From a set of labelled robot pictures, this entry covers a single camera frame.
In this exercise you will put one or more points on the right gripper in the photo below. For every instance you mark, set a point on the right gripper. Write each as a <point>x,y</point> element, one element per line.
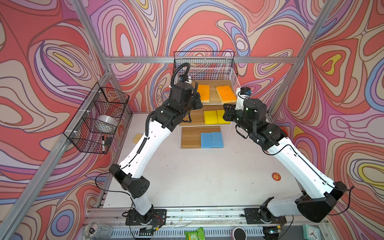
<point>228,111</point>

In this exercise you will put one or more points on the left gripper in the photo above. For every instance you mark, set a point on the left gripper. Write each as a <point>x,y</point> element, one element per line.
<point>196,97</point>

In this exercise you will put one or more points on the orange sponge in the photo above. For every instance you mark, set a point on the orange sponge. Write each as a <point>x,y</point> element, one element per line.
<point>226,94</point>
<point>204,91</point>

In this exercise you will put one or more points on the yellow sponge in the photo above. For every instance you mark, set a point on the yellow sponge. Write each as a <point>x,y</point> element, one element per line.
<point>220,115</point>
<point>210,117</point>

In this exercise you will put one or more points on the white wire wooden shelf rack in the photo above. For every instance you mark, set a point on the white wire wooden shelf rack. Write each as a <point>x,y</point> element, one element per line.
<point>190,133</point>

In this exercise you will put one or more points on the blue sponge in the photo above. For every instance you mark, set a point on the blue sponge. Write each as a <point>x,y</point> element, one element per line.
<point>206,140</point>
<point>217,140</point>

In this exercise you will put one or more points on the beige sponge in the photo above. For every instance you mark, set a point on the beige sponge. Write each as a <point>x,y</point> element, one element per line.
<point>137,138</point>

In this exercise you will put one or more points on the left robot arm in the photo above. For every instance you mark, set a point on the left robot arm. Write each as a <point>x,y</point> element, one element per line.
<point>160,123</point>

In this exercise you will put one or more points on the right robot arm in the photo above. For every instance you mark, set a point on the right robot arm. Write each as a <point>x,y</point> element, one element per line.
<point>319,194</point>

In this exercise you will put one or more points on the red round sticker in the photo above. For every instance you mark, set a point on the red round sticker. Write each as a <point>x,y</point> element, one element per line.
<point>276,176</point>

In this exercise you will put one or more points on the silver tape roll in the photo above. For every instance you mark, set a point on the silver tape roll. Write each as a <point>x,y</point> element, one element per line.
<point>104,124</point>

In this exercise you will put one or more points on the black marker in basket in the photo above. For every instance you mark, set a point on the black marker in basket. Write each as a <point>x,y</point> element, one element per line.
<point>103,145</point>

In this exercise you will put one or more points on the black round speaker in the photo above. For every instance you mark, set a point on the black round speaker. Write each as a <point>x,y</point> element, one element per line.
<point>238,234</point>

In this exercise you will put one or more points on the teal alarm clock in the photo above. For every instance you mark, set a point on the teal alarm clock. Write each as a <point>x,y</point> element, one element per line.
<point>311,233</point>

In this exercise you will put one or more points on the green wipes packet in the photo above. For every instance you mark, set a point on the green wipes packet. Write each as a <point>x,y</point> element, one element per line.
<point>195,235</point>

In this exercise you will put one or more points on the silver drink can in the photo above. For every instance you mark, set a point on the silver drink can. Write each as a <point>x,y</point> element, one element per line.
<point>98,231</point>

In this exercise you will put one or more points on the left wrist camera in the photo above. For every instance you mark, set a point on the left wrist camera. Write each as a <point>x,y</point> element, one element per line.
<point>186,78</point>

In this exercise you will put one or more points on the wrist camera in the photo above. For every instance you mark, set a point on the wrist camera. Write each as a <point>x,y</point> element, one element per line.
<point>243,94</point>
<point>186,78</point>

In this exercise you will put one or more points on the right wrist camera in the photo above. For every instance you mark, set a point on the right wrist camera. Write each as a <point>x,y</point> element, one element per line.
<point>243,94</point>

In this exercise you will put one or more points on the black wire basket back wall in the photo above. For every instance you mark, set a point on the black wire basket back wall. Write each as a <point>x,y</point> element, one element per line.
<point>202,66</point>

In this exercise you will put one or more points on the black wire basket wall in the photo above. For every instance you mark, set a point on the black wire basket wall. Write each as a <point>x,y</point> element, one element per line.
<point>202,66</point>
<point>104,101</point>

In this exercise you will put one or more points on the black wire basket left wall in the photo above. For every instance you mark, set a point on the black wire basket left wall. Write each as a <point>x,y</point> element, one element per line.
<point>104,101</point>

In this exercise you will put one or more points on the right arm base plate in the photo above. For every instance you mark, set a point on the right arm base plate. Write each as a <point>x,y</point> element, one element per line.
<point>257,216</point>

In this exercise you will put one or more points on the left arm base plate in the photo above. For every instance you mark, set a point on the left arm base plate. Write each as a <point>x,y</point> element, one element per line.
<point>155,217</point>

